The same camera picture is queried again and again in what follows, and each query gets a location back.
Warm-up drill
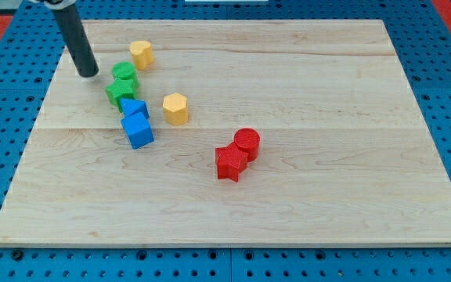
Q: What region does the yellow hexagon block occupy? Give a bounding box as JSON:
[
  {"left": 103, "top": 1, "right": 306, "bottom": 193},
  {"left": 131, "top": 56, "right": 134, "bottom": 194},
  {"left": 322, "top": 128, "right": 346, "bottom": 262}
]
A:
[{"left": 162, "top": 92, "right": 189, "bottom": 126}]

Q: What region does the yellow heart block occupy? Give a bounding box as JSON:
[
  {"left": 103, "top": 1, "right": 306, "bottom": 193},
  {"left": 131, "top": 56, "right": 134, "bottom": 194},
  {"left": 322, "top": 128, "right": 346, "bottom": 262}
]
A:
[{"left": 129, "top": 41, "right": 154, "bottom": 71}]

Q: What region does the red star block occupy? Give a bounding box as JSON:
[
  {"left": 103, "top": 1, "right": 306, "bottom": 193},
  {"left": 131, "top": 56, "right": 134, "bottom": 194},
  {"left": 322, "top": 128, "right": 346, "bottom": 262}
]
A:
[{"left": 215, "top": 143, "right": 248, "bottom": 183}]

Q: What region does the red cylinder block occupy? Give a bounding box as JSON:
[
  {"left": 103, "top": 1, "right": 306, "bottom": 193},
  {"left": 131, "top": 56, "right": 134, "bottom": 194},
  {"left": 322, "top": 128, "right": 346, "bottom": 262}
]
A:
[{"left": 233, "top": 128, "right": 261, "bottom": 162}]

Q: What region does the light wooden board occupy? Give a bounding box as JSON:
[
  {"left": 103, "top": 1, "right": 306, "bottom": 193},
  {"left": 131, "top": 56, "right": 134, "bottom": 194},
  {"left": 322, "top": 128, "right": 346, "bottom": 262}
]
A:
[{"left": 0, "top": 20, "right": 451, "bottom": 248}]

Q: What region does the blue cube block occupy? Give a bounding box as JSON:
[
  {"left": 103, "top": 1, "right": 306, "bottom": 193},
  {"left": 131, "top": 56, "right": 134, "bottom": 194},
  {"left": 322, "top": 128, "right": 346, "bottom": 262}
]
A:
[{"left": 121, "top": 112, "right": 154, "bottom": 150}]

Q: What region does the blue triangle block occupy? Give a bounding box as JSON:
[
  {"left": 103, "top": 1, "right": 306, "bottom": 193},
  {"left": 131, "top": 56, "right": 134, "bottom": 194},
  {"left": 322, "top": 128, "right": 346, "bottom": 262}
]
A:
[{"left": 121, "top": 98, "right": 150, "bottom": 119}]

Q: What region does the green star block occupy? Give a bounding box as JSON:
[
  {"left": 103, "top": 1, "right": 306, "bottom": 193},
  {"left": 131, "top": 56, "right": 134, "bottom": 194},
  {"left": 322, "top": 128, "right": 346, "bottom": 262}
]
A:
[{"left": 105, "top": 78, "right": 137, "bottom": 112}]

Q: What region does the green cylinder block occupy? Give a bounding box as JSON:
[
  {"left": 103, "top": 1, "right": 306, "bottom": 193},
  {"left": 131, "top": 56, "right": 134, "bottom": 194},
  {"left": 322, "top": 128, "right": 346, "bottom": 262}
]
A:
[{"left": 111, "top": 61, "right": 139, "bottom": 89}]

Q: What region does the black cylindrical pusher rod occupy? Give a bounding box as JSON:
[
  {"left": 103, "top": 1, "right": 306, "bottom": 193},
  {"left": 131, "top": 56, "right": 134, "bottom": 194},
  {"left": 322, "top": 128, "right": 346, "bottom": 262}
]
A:
[{"left": 46, "top": 0, "right": 99, "bottom": 78}]

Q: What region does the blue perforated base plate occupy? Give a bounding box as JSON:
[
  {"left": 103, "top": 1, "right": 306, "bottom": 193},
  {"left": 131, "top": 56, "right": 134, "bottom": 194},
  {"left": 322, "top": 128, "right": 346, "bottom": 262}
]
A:
[{"left": 0, "top": 1, "right": 451, "bottom": 281}]

